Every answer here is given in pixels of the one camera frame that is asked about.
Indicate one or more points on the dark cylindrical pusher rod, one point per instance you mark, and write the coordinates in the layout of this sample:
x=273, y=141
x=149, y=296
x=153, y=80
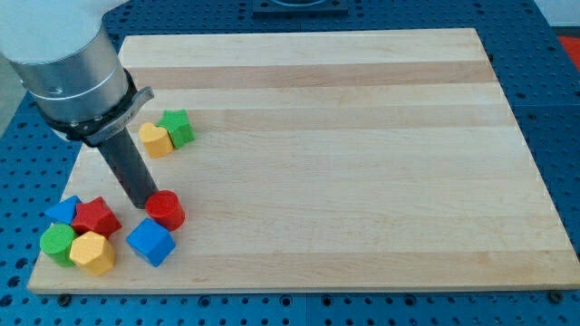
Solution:
x=127, y=165

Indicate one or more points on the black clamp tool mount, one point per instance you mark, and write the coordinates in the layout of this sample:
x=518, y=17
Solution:
x=100, y=128

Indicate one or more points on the red cylinder block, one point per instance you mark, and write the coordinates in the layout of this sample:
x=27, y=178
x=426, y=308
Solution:
x=165, y=208

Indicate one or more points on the blue cube block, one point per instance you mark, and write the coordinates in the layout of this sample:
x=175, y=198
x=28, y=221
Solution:
x=151, y=242

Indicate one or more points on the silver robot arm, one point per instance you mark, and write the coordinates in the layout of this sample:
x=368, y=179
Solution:
x=64, y=57

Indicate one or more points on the yellow heart block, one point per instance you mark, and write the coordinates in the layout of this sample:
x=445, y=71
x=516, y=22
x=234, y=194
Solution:
x=156, y=140

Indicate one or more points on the green star block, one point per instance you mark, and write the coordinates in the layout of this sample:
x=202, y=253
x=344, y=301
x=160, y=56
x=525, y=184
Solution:
x=177, y=124

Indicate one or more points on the red star block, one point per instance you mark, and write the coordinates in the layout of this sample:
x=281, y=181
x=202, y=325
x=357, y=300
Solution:
x=95, y=216

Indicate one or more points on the blue triangle block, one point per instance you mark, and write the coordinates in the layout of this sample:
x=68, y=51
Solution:
x=64, y=212

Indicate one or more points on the yellow hexagon block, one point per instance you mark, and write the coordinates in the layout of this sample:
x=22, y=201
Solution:
x=93, y=253

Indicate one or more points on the green cylinder block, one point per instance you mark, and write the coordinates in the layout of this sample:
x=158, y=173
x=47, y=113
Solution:
x=56, y=242

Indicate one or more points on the wooden board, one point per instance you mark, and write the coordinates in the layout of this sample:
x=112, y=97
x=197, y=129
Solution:
x=371, y=161

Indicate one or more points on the red object at edge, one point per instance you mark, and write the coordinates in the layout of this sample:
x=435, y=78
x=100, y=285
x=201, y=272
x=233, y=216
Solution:
x=571, y=45

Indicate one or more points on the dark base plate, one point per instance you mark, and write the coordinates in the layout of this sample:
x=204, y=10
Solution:
x=265, y=8

